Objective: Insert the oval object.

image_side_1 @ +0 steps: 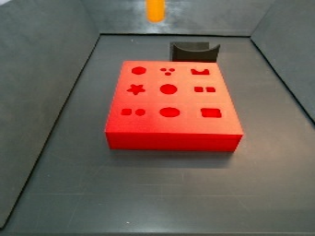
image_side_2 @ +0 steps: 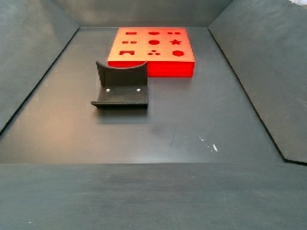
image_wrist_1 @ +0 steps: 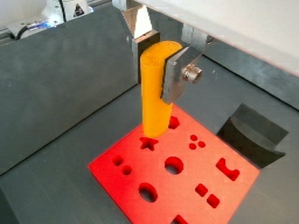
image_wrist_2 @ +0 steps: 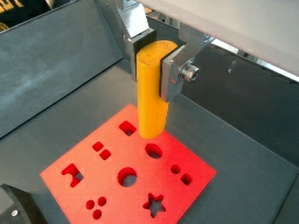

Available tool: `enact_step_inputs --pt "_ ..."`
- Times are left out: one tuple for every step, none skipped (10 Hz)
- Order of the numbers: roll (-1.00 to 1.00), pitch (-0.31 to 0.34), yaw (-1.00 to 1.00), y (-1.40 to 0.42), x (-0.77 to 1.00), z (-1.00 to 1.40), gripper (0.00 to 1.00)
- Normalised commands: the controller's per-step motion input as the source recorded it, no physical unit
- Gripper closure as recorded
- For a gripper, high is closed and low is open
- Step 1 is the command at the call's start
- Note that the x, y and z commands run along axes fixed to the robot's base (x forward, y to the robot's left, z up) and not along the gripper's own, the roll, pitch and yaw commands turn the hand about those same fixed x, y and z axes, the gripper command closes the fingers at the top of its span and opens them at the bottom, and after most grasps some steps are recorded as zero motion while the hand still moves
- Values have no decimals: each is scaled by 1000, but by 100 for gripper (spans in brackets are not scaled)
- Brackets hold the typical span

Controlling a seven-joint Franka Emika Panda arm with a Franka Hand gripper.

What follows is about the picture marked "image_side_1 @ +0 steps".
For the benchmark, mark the red shape-sorter block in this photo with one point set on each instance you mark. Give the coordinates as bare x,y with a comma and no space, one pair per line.
172,106

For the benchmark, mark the black curved foam holder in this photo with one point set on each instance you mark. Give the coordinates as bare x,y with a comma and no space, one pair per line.
184,51

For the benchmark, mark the yellow oval peg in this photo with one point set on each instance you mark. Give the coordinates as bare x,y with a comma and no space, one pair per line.
155,10

